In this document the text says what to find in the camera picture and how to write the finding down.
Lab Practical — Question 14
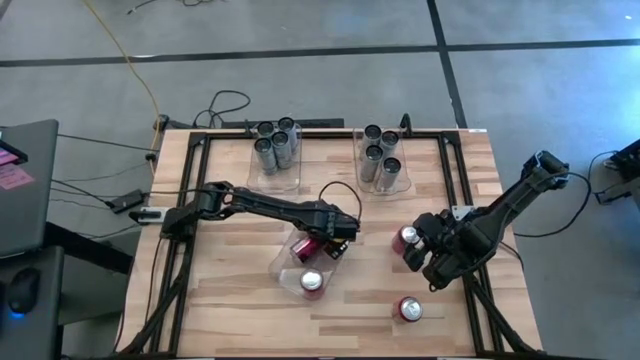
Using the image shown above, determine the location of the black computer mouse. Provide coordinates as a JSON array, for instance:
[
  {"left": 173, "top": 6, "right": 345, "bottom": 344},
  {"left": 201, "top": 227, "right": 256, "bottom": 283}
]
[{"left": 4, "top": 267, "right": 42, "bottom": 317}]

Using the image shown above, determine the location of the pink sticky note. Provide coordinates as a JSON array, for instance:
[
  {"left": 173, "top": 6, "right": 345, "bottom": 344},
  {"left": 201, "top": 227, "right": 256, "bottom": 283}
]
[{"left": 0, "top": 163, "right": 34, "bottom": 191}]

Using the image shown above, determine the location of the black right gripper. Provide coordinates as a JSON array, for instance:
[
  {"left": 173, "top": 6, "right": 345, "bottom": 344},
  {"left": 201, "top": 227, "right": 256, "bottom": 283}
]
[{"left": 403, "top": 212, "right": 494, "bottom": 292}]

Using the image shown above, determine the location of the clear plastic bin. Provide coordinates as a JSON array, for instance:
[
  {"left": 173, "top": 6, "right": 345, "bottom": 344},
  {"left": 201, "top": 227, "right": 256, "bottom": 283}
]
[
  {"left": 246, "top": 119, "right": 304, "bottom": 195},
  {"left": 353, "top": 124, "right": 414, "bottom": 197},
  {"left": 267, "top": 227, "right": 350, "bottom": 303}
]

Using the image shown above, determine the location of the long black power strip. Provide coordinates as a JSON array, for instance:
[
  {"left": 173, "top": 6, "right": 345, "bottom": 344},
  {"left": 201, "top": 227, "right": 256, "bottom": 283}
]
[{"left": 219, "top": 118, "right": 346, "bottom": 130}]

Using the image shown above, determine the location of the phone with pink screen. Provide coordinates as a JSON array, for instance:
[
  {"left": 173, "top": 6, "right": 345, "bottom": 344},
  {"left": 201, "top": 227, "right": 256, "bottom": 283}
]
[{"left": 0, "top": 127, "right": 29, "bottom": 166}]

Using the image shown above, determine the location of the black aluminium table frame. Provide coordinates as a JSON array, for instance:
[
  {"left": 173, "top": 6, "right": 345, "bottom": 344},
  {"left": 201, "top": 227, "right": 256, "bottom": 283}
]
[{"left": 117, "top": 127, "right": 546, "bottom": 360}]

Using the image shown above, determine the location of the black side desk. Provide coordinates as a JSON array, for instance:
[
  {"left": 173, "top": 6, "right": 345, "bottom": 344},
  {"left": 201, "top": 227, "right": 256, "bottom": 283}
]
[{"left": 0, "top": 219, "right": 134, "bottom": 360}]

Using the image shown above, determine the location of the red Coca-Cola Zero can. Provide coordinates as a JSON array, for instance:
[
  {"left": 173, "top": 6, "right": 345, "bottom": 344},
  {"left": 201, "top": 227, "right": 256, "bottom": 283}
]
[
  {"left": 298, "top": 268, "right": 326, "bottom": 300},
  {"left": 392, "top": 295, "right": 425, "bottom": 325},
  {"left": 391, "top": 224, "right": 424, "bottom": 255}
]

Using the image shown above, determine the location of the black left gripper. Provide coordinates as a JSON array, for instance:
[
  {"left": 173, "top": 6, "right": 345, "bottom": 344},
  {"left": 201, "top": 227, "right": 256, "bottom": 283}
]
[{"left": 299, "top": 202, "right": 361, "bottom": 261}]

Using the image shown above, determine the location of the dark grey laptop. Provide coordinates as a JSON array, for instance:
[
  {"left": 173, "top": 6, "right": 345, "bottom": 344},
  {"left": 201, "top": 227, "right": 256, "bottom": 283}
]
[{"left": 0, "top": 118, "right": 60, "bottom": 259}]

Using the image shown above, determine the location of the black floor cable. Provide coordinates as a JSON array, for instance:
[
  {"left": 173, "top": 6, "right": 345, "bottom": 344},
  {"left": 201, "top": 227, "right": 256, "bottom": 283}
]
[{"left": 192, "top": 89, "right": 251, "bottom": 130}]

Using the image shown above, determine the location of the yellow hanging cable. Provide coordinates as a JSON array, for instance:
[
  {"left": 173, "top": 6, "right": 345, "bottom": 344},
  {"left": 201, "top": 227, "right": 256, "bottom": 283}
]
[{"left": 82, "top": 0, "right": 164, "bottom": 166}]

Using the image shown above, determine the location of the black device with cables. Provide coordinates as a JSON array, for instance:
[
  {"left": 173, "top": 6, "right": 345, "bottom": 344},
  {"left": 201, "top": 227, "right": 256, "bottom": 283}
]
[{"left": 594, "top": 138, "right": 640, "bottom": 206}]

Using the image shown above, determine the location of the red Darth Vader Coke can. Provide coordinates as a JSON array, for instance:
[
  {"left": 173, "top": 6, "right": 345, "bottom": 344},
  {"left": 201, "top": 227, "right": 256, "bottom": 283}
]
[{"left": 288, "top": 236, "right": 323, "bottom": 265}]

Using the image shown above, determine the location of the black power adapter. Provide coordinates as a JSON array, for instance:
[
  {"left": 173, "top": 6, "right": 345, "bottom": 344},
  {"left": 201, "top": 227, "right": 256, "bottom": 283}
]
[{"left": 107, "top": 188, "right": 149, "bottom": 214}]

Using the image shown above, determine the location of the black left wrist camera cable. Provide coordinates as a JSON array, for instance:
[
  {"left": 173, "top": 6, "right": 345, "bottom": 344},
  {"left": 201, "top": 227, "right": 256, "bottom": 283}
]
[{"left": 317, "top": 180, "right": 364, "bottom": 224}]

